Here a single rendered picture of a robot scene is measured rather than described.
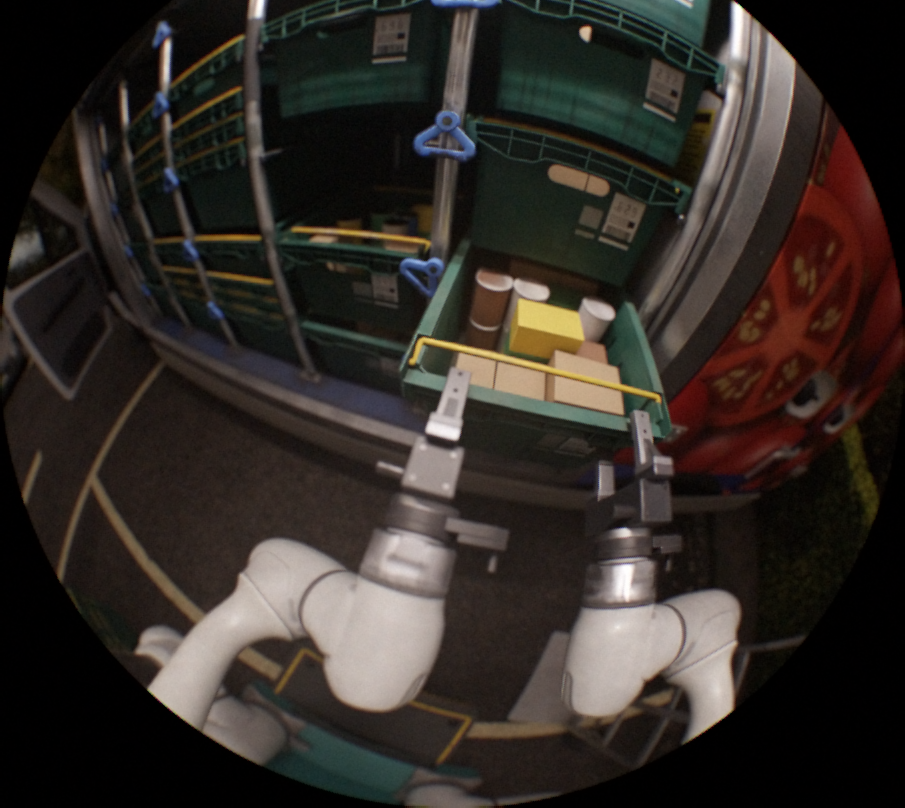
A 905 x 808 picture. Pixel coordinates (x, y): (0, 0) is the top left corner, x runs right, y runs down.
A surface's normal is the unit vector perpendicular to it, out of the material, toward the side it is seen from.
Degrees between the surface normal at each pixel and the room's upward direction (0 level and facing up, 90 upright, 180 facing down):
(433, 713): 0
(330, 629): 37
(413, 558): 2
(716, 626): 23
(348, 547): 0
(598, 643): 53
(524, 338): 92
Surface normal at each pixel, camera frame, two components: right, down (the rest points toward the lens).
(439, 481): 0.09, -0.66
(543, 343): -0.19, 0.73
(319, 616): -0.49, -0.65
